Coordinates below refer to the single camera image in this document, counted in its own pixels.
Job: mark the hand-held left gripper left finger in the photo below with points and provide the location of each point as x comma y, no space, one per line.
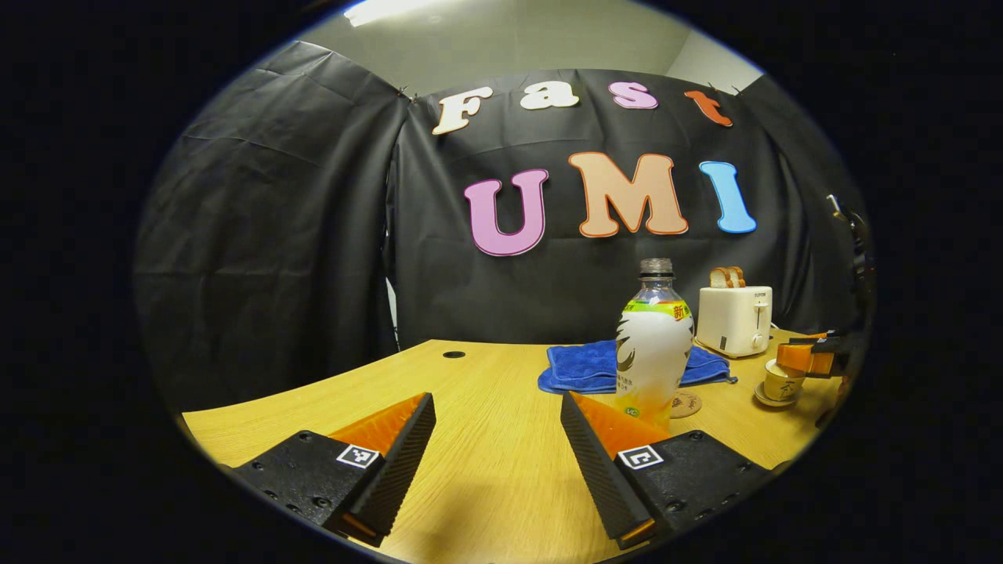
400,462

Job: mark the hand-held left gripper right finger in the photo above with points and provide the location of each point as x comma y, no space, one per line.
599,470

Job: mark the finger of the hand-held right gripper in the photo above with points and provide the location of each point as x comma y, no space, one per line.
803,359
823,341

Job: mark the cream ceramic teacup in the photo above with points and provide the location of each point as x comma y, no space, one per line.
782,387

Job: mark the round wooden coaster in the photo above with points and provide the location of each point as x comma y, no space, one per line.
691,406

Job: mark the clear water bottle white label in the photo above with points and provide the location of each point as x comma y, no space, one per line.
650,352

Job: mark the cream ceramic saucer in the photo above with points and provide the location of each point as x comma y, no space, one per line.
762,398

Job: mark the white toaster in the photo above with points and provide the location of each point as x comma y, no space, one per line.
729,317

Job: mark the toast bread slice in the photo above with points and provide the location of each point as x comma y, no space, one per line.
719,278
739,276

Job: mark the blue towel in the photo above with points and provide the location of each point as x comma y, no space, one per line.
580,364

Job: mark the black backdrop cloth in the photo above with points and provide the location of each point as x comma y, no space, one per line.
298,235

